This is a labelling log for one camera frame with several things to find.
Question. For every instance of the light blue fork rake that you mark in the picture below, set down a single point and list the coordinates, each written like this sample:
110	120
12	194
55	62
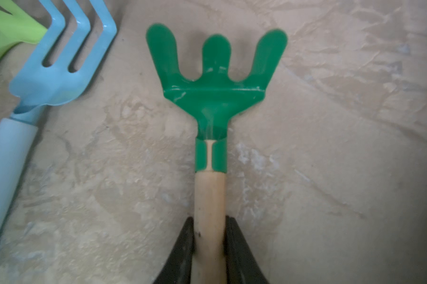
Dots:
38	86

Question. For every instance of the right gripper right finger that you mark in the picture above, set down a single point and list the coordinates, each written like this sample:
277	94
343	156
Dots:
241	266

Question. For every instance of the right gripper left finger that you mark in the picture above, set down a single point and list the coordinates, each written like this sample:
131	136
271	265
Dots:
177	269

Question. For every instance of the lime rake brown handle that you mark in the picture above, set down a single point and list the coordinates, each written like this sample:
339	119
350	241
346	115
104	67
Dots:
17	26

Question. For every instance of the green rake wooden handle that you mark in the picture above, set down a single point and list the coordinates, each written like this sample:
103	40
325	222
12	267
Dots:
212	100

